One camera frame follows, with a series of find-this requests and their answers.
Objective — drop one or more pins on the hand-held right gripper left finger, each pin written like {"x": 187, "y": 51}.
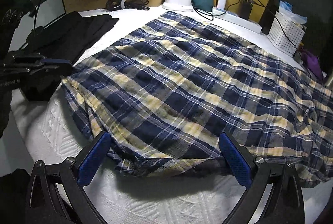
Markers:
{"x": 91, "y": 161}

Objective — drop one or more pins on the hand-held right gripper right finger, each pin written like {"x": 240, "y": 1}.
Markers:
{"x": 235, "y": 159}

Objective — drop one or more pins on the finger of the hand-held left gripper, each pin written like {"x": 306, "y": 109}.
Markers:
{"x": 56, "y": 60}
{"x": 39, "y": 71}

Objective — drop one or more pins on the plaid pants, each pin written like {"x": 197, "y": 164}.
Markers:
{"x": 182, "y": 83}

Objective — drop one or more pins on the black folded cloth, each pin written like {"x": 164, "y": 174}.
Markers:
{"x": 78, "y": 31}

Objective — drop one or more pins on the purple cloth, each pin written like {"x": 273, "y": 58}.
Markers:
{"x": 312, "y": 62}

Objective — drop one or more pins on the white perforated basket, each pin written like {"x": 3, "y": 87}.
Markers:
{"x": 288, "y": 39}

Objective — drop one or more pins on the white power strip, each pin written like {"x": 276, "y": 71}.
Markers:
{"x": 239, "y": 22}

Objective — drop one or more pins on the black charger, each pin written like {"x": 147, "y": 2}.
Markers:
{"x": 245, "y": 9}

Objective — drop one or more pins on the white charger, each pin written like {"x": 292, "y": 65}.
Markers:
{"x": 222, "y": 1}

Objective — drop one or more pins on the blue plastic bag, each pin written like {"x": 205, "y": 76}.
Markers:
{"x": 286, "y": 6}

